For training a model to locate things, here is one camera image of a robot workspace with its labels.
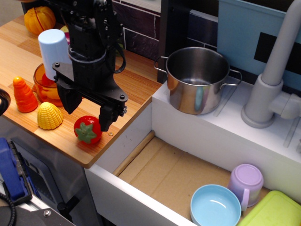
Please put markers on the orange transparent cup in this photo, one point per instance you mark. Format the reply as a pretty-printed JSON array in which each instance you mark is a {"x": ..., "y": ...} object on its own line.
[{"x": 45, "y": 88}]

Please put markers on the purple plastic mug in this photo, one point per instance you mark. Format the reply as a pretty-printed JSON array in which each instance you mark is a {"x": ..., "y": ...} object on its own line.
[{"x": 246, "y": 182}]

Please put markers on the orange toy carrot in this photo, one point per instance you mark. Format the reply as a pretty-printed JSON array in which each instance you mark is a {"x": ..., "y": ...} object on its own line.
[{"x": 25, "y": 99}]

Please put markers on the white toy sink basin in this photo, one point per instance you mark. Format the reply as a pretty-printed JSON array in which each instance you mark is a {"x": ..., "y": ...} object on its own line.
[{"x": 149, "y": 174}]

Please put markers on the yellow toy corn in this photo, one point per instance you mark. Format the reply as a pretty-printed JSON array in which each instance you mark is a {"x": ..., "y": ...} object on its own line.
[{"x": 49, "y": 116}]

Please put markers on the yellow toy pumpkin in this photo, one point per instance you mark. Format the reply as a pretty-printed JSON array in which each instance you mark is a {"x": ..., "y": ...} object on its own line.
[{"x": 39, "y": 19}]

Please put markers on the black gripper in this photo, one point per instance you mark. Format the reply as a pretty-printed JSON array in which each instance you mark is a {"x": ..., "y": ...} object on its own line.
[{"x": 92, "y": 79}]

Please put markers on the blue clamp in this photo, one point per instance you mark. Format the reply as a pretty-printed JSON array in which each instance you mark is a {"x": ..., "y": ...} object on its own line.
[{"x": 14, "y": 173}]

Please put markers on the red toy strawberry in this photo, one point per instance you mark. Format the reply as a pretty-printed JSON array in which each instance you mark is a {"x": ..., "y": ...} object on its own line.
[{"x": 87, "y": 129}]

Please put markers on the lime green plastic lid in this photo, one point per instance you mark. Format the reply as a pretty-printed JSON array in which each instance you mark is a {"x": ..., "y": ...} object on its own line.
[{"x": 275, "y": 209}]

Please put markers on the stainless steel pot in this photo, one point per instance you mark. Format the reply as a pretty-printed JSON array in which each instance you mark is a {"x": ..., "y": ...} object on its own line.
[{"x": 196, "y": 77}]

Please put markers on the grey toy faucet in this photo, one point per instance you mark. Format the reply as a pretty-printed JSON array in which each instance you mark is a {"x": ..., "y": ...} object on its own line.
[{"x": 267, "y": 98}]

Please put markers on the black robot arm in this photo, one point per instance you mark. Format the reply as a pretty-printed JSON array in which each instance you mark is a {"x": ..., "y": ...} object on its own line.
[{"x": 94, "y": 32}]

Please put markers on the light blue back panel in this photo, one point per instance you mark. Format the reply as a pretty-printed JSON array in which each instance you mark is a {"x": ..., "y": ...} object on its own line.
[{"x": 246, "y": 35}]

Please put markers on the grey toy oven front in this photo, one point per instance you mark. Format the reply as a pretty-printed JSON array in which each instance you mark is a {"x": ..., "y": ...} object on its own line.
[{"x": 57, "y": 178}]

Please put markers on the light blue plastic cup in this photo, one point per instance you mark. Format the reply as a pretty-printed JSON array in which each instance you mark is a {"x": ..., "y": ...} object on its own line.
[{"x": 54, "y": 48}]

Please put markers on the light blue plastic bowl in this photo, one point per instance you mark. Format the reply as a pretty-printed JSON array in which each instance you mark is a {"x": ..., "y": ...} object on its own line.
[{"x": 214, "y": 205}]

